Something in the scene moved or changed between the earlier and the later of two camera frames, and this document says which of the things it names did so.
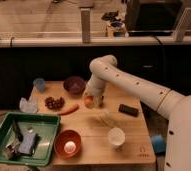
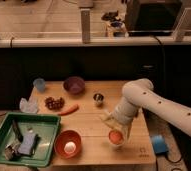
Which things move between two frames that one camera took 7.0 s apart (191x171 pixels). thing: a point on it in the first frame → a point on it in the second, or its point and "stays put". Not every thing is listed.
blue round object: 159,143 stays put
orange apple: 89,101 → 116,137
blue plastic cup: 40,84 stays put
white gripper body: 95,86 → 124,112
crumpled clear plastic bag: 27,107 stays put
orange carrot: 69,111 stays put
